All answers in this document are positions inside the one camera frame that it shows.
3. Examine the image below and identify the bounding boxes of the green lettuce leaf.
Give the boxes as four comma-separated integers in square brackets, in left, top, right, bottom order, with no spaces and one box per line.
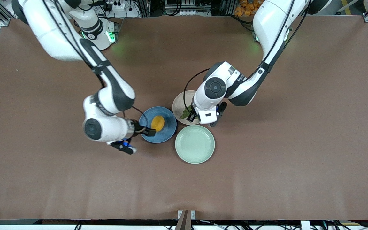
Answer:
[180,107,201,121]

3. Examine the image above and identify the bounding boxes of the beige plate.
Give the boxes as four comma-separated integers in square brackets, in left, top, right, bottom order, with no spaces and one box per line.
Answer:
[172,90,202,126]

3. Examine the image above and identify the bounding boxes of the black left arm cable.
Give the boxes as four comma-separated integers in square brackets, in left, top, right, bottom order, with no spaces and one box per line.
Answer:
[183,0,311,113]

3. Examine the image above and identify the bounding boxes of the pale green plate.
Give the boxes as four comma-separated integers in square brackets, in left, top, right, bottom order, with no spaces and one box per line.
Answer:
[175,125,215,165]

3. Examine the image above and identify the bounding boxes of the white power strip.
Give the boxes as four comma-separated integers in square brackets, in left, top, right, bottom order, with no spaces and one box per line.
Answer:
[105,1,126,12]

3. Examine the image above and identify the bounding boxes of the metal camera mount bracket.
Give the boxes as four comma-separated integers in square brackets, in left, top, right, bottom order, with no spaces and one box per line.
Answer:
[175,210,196,230]

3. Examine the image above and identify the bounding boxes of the yellow lemon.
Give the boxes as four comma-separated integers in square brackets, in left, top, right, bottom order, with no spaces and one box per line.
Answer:
[151,115,165,132]

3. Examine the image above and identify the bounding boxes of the bag of orange snacks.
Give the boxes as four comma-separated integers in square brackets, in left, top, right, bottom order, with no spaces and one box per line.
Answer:
[234,0,266,17]

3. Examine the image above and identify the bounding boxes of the blue plate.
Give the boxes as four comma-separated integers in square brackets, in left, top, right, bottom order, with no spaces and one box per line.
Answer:
[138,106,177,143]

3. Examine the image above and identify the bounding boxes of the brown table mat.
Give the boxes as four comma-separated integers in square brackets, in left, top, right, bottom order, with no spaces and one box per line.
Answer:
[0,15,368,221]

